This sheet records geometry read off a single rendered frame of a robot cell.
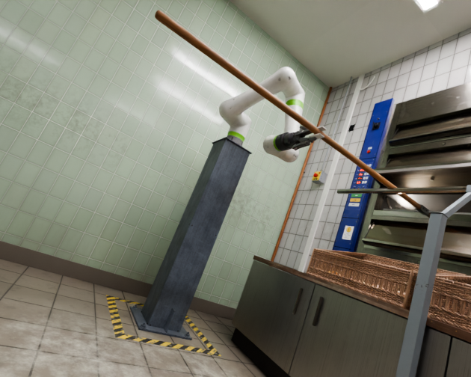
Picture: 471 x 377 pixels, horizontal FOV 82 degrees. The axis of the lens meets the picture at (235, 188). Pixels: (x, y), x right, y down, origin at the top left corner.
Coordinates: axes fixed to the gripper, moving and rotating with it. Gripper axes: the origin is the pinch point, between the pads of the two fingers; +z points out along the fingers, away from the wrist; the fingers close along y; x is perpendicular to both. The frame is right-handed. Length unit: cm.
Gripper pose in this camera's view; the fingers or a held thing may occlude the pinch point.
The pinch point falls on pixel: (318, 132)
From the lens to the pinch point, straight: 132.6
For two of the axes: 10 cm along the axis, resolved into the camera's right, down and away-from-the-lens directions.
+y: -3.6, 9.1, -2.1
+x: -8.0, -4.2, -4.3
